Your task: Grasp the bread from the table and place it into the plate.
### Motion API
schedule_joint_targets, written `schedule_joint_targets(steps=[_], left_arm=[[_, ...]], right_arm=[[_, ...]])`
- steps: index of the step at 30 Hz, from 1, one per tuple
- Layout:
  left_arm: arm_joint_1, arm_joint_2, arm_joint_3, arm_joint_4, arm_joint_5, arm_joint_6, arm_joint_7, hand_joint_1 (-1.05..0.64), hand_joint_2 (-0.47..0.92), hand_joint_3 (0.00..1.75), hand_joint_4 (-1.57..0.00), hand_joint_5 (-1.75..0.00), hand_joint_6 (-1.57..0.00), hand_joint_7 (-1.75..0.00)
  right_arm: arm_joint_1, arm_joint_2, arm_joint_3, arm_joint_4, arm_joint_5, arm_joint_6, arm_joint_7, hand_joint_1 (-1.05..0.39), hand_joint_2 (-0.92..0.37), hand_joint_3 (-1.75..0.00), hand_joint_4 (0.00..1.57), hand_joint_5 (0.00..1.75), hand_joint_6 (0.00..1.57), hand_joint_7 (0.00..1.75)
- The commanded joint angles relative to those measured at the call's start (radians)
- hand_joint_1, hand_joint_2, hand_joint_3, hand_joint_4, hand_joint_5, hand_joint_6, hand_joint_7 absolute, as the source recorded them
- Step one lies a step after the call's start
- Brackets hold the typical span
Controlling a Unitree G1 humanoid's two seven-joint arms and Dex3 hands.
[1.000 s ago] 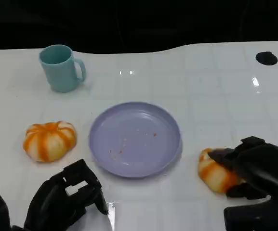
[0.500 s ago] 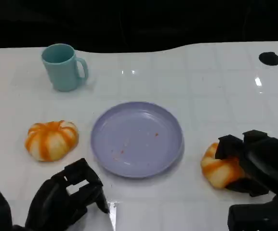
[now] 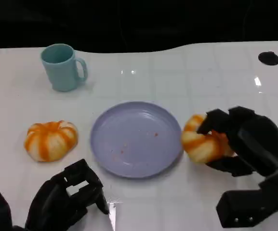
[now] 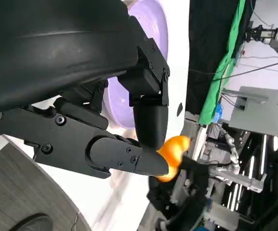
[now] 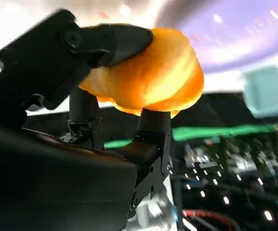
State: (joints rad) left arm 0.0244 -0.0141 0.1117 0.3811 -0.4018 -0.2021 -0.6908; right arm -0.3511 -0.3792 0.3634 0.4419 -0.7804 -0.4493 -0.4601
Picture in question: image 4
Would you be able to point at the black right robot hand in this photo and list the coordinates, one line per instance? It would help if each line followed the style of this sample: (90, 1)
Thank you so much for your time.
(191, 178)

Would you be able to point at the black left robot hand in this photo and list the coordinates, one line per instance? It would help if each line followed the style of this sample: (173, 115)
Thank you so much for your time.
(56, 48)

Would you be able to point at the orange and white bread roll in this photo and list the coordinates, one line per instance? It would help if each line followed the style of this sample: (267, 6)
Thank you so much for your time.
(175, 149)

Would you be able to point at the grey desk panel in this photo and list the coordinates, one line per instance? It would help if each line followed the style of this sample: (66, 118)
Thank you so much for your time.
(259, 110)

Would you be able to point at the lilac plate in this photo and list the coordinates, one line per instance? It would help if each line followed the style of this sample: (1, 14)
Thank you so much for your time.
(153, 26)

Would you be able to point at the green cloth backdrop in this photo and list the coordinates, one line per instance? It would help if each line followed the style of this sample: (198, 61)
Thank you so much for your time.
(225, 60)

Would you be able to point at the black curtain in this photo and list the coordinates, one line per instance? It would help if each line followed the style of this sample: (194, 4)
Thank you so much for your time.
(206, 36)

